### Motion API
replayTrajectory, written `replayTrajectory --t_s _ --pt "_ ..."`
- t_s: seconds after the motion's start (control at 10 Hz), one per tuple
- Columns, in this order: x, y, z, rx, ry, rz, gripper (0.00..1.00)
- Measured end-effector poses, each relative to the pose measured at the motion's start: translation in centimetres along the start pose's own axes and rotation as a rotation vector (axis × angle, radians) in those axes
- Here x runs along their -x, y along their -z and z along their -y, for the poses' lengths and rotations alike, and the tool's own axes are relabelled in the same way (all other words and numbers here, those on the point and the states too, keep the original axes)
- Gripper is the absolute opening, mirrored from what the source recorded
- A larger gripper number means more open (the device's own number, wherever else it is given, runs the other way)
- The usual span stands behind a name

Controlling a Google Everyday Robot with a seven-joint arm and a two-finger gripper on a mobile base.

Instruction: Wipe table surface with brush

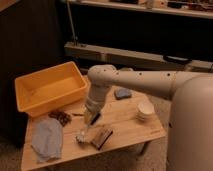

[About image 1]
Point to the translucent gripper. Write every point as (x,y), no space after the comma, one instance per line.
(90,117)

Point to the grey cloth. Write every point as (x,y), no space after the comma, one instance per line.
(47,140)

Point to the stacked white bowls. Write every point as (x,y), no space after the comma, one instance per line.
(145,111)

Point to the metal stand pole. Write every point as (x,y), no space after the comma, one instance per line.
(74,37)

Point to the low wooden shelf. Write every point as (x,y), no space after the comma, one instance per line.
(132,58)

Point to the white bristle brush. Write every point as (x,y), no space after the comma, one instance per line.
(82,135)

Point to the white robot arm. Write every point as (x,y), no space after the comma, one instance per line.
(190,134)

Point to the blue sponge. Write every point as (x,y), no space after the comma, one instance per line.
(122,93)

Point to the wooden small table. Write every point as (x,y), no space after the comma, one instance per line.
(118,127)

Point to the yellow plastic bin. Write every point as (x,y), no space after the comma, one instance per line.
(49,89)

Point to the wooden block brush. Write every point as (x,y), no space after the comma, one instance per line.
(101,137)

